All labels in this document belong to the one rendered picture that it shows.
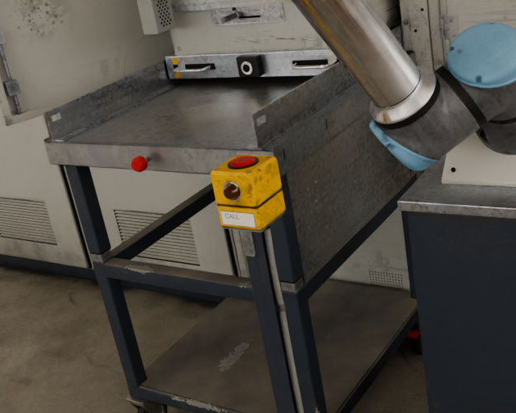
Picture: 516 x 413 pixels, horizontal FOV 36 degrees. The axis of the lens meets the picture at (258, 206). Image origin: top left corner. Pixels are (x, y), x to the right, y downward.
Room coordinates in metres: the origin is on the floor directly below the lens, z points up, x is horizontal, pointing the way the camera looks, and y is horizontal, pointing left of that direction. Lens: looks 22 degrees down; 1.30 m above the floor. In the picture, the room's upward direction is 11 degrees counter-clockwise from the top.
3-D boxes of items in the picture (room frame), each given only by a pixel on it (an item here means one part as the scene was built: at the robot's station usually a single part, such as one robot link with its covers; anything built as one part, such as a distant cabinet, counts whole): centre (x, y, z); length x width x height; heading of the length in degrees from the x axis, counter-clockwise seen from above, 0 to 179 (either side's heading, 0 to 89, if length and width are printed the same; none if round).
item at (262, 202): (1.17, 0.01, 0.85); 0.08 x 0.08 x 0.10; 53
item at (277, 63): (1.91, -0.07, 0.90); 0.54 x 0.05 x 0.06; 53
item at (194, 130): (1.82, 0.00, 0.82); 0.68 x 0.62 x 0.06; 143
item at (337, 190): (1.82, 0.00, 0.46); 0.64 x 0.58 x 0.66; 143
